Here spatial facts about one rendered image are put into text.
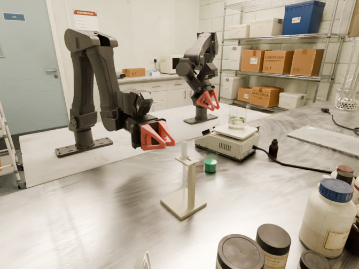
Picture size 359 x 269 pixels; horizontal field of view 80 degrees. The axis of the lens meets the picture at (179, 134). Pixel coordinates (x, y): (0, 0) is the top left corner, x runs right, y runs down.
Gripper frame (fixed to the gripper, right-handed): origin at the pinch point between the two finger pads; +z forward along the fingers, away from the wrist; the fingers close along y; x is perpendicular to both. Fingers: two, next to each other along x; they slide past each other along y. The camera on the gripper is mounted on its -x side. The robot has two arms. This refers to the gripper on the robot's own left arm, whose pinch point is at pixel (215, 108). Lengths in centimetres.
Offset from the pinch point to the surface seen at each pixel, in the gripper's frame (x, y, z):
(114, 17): 119, 117, -244
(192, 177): -11.6, -40.5, 20.0
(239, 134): -7.3, -9.0, 15.4
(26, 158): 33, -60, -18
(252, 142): -6.1, -3.7, 19.8
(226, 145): -2.3, -11.9, 16.0
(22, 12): 132, 6, -254
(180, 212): -4.7, -43.1, 24.5
